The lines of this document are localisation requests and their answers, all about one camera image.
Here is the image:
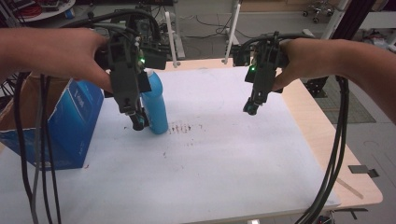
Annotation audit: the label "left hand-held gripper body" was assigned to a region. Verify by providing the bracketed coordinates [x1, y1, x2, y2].
[94, 13, 171, 116]

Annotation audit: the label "red cable coil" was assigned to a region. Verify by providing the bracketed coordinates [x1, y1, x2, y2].
[17, 4, 44, 19]

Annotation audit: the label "flat wooden stick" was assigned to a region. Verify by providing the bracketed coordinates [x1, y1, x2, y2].
[334, 176, 365, 201]

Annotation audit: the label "small wheeled cart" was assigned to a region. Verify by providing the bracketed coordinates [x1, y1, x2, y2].
[302, 0, 336, 24]

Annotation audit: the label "black floor cable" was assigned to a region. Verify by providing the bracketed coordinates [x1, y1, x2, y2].
[186, 14, 232, 40]

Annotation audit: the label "blue detergent bottle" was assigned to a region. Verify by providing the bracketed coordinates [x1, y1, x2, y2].
[139, 68, 170, 135]

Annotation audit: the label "light wooden desk white legs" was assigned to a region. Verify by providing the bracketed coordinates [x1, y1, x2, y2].
[163, 0, 243, 69]

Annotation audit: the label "blue cardboard box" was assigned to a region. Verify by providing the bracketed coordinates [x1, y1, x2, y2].
[0, 71, 106, 172]

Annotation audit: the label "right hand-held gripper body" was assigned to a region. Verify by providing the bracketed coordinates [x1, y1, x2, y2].
[232, 31, 289, 105]

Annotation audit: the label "round white table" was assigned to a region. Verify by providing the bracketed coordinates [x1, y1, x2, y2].
[12, 0, 77, 23]

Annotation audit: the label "white table mat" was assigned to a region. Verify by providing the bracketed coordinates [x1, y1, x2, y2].
[0, 66, 342, 224]

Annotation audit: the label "grey floor mat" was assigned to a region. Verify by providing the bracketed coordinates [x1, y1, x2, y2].
[313, 76, 376, 125]

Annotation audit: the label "person's right hand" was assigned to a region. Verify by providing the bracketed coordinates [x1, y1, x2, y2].
[272, 37, 340, 92]

